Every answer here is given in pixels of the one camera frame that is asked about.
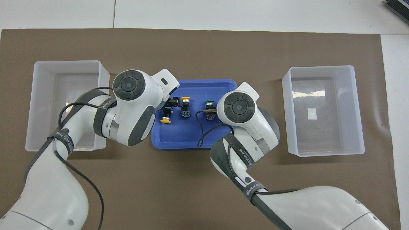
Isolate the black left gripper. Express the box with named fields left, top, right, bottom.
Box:
left=162, top=97, right=181, bottom=111

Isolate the green push button switch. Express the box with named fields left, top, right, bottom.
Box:
left=204, top=100, right=217, bottom=121

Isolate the yellow push button switch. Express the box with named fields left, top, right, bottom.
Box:
left=180, top=96, right=192, bottom=118
left=160, top=107, right=173, bottom=124

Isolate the blue plastic tray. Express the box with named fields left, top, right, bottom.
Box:
left=151, top=79, right=241, bottom=150

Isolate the brown paper table mat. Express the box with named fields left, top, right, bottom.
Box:
left=0, top=28, right=401, bottom=230

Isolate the translucent white plastic box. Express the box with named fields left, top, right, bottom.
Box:
left=25, top=60, right=110, bottom=152
left=282, top=65, right=365, bottom=157

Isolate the dark ribbed metal device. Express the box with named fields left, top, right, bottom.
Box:
left=383, top=0, right=409, bottom=21

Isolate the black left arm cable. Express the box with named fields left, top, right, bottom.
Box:
left=48, top=86, right=113, bottom=230

